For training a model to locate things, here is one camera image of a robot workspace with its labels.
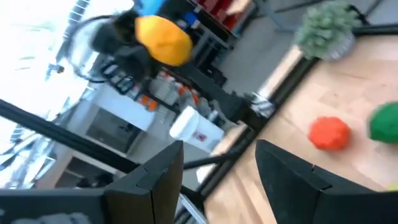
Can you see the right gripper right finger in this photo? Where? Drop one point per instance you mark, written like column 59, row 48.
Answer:
column 292, row 193

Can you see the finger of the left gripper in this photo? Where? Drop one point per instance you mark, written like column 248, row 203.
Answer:
column 126, row 20
column 141, row 65

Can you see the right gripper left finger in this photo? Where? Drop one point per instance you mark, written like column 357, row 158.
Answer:
column 155, row 193

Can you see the yellow orange lemon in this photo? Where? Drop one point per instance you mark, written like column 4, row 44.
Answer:
column 164, row 40

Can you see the orange red tomato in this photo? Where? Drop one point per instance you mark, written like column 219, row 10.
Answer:
column 329, row 133

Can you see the green lime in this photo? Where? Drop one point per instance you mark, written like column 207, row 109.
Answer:
column 385, row 123

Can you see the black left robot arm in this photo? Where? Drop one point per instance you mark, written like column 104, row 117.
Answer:
column 217, row 93

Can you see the white cabinet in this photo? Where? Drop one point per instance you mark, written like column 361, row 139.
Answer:
column 124, row 105

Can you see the white bin with label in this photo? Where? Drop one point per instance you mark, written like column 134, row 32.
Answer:
column 196, row 130

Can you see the red shelf bins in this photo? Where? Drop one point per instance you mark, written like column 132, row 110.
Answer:
column 217, row 7

